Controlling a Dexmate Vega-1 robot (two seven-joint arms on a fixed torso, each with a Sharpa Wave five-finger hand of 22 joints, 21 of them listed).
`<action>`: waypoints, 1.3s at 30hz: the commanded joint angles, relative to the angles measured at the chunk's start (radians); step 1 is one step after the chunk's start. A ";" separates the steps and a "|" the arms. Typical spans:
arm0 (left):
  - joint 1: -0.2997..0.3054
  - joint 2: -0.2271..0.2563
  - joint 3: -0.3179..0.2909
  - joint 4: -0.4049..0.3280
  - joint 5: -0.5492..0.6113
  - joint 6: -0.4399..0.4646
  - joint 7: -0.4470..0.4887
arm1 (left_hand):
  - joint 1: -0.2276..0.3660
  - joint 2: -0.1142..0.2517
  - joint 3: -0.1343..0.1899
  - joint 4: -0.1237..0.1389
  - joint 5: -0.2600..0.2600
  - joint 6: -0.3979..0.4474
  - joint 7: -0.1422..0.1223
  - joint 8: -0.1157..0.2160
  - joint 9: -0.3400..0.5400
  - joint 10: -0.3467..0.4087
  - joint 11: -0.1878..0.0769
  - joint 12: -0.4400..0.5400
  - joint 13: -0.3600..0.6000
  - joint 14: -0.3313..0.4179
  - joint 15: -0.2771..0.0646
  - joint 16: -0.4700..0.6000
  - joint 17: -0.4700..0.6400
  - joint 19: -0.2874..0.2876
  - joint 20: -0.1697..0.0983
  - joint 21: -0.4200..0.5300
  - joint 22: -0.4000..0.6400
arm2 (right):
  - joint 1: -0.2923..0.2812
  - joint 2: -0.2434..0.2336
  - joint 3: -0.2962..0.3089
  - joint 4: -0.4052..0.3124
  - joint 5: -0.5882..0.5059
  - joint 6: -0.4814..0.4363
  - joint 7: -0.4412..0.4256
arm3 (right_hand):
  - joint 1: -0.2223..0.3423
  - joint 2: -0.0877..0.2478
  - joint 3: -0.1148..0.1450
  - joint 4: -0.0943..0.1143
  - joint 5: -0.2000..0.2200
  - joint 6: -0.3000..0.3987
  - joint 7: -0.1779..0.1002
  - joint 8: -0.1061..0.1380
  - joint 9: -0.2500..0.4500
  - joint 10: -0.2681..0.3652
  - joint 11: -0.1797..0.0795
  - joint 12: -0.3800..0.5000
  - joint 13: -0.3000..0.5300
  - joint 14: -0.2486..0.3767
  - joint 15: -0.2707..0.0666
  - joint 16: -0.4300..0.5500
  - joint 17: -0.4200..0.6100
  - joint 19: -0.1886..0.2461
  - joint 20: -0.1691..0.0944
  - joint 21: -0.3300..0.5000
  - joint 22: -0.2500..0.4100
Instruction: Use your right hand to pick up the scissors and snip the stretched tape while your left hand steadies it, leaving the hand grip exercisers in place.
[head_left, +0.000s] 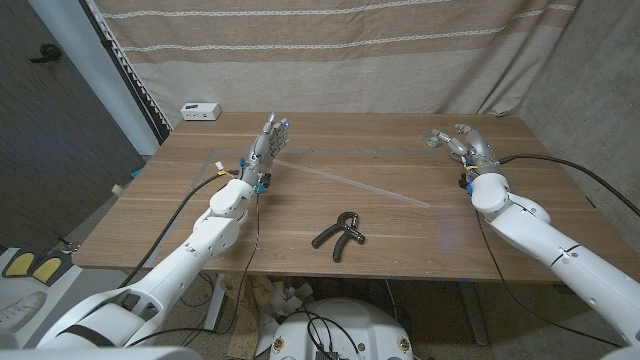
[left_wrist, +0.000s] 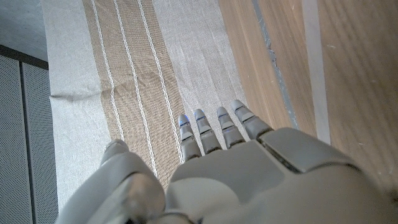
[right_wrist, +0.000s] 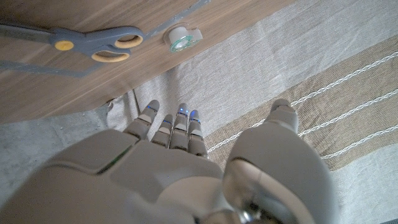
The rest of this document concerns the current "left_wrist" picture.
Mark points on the beige striped curtain backdrop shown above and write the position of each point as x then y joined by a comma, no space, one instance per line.
140,62

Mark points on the stretched clear tape strip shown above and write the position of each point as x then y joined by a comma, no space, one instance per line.
314,62

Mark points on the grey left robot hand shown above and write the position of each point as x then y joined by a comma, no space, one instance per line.
248,186

